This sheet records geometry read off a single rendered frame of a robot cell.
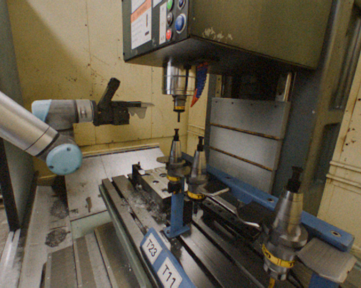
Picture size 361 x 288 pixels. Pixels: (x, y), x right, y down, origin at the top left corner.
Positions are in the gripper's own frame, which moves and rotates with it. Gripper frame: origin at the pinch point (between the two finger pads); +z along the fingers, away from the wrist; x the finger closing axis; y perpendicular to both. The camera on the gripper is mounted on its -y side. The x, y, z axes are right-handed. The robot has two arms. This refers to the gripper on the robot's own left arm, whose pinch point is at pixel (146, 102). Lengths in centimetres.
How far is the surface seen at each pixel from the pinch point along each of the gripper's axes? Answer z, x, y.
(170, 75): 8.6, 3.7, -10.4
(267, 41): 23.1, 32.5, -18.6
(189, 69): 14.1, 7.8, -12.5
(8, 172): -50, -31, 30
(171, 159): -2.7, 22.8, 15.4
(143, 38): -4.6, 9.0, -20.2
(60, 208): -37, -62, 72
